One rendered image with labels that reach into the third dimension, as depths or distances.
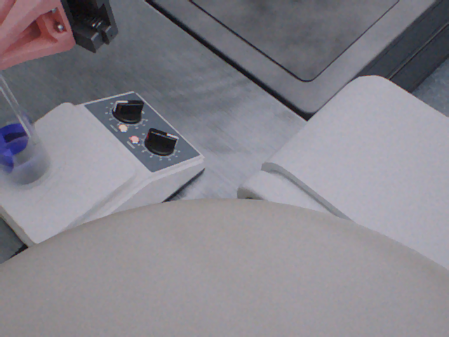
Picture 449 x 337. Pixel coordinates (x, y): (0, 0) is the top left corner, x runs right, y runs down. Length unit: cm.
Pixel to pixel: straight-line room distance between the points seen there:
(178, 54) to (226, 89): 8
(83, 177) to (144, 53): 24
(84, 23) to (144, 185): 19
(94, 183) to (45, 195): 5
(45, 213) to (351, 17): 88
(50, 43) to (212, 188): 26
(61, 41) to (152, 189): 20
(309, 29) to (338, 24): 6
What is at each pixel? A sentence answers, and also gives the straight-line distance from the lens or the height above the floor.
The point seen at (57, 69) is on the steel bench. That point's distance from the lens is 93.
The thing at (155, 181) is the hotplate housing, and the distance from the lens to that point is 75.
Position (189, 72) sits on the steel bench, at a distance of 89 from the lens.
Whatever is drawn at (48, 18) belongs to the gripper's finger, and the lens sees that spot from 62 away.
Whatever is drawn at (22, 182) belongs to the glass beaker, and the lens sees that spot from 72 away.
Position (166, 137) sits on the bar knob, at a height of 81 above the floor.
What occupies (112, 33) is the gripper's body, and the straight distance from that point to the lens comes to 63.
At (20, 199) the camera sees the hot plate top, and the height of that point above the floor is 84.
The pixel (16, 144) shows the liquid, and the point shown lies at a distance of 72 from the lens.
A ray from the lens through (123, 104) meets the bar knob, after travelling 79.
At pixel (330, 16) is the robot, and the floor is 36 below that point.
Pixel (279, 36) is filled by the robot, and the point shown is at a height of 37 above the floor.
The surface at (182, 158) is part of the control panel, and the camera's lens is 78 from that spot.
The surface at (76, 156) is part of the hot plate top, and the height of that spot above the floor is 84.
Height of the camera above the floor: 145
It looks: 60 degrees down
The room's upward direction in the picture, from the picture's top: 7 degrees counter-clockwise
